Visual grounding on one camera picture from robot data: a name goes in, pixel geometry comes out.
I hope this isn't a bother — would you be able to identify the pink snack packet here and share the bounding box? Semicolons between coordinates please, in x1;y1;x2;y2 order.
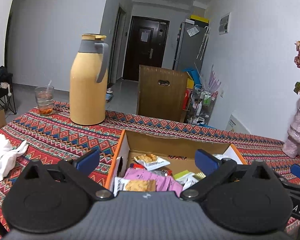
123;168;183;195

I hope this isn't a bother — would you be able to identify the green snack packet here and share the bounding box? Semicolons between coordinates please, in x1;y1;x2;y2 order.
173;170;194;181

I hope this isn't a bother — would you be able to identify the pink flower vase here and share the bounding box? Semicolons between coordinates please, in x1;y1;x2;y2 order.
282;109;300;158

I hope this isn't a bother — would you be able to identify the cracker packet in box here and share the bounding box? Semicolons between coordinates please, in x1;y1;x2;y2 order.
113;177;156;196

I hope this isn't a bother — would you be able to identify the colourful patterned tablecloth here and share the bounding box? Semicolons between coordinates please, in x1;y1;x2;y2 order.
0;101;300;225

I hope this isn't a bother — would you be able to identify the red orange cardboard box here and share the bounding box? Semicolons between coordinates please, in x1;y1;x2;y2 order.
104;130;247;191

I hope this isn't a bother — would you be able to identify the white crumpled cloth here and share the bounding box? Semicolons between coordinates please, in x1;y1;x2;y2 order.
0;134;28;182

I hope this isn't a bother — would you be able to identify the glass cup with drink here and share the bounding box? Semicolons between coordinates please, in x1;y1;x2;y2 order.
35;80;54;116

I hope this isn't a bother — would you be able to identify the brown wooden chair back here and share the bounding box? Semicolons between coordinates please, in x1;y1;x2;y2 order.
136;65;188;121

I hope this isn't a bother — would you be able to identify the yellow thermos jug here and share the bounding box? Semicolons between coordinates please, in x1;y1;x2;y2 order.
69;34;109;126

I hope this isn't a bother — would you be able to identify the black folding chair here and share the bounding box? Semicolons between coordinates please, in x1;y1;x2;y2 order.
0;66;17;115

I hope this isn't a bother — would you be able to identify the grey refrigerator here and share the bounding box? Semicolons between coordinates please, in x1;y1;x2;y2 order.
173;19;209;72

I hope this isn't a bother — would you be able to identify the dark entrance door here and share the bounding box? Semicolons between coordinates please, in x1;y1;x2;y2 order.
122;16;169;81

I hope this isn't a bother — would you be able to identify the wire storage rack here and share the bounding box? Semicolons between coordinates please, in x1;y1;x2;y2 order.
185;85;218;127

